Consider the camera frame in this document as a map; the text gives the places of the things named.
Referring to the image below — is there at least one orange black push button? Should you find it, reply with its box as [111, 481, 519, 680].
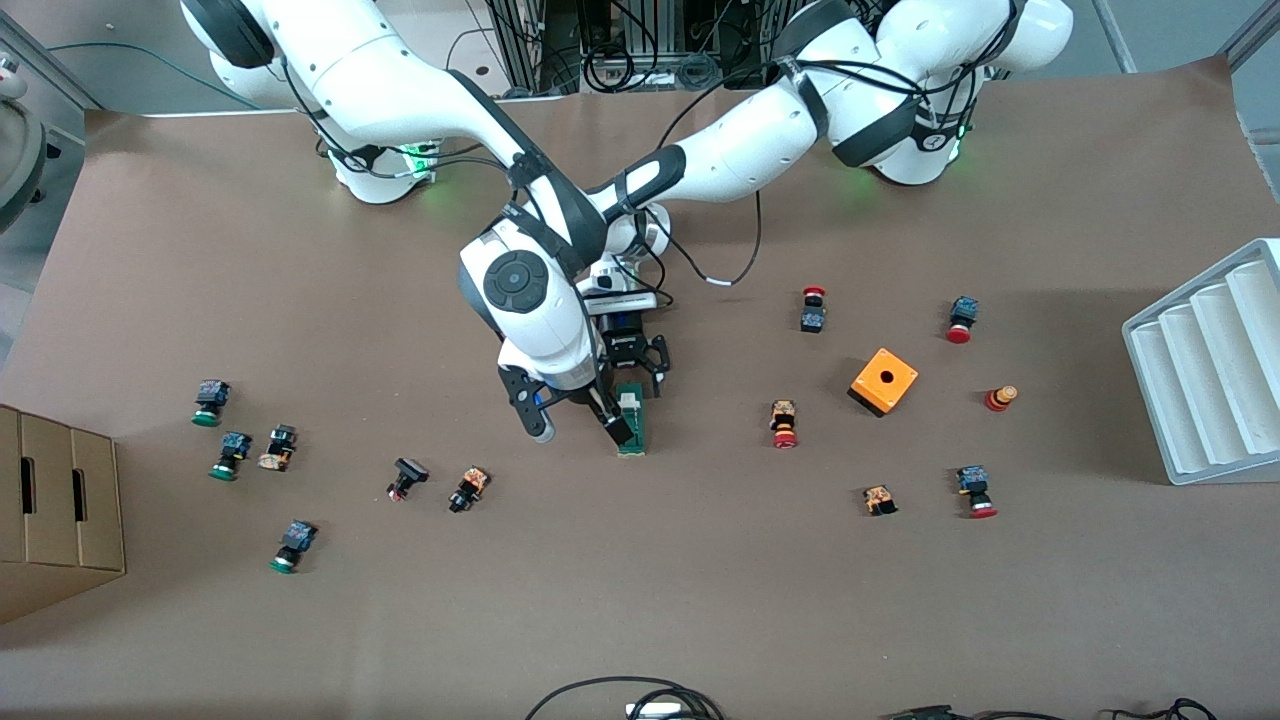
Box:
[448, 465, 491, 514]

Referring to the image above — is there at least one brown table mat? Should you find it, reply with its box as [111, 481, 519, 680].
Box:
[0, 55, 1280, 720]

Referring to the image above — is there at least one aluminium equipment rack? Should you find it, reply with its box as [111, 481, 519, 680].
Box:
[480, 0, 831, 96]

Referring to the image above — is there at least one green push button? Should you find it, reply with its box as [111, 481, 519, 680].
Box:
[268, 520, 319, 575]
[208, 431, 253, 482]
[191, 379, 232, 428]

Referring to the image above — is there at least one cardboard box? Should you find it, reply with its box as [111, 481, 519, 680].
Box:
[0, 404, 127, 626]

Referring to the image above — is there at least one white ribbed tray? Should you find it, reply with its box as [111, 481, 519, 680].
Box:
[1121, 238, 1280, 487]

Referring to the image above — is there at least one grey domed object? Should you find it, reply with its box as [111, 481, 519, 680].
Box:
[0, 55, 51, 236]

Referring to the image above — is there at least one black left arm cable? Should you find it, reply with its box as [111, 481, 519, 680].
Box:
[655, 60, 766, 288]

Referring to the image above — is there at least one orange button enclosure box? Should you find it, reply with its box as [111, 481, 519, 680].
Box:
[848, 347, 920, 418]

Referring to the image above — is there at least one black cable bundle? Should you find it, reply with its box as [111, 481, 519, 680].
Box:
[524, 676, 725, 720]

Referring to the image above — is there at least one black orange selector switch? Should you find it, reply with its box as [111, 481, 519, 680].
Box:
[257, 424, 299, 472]

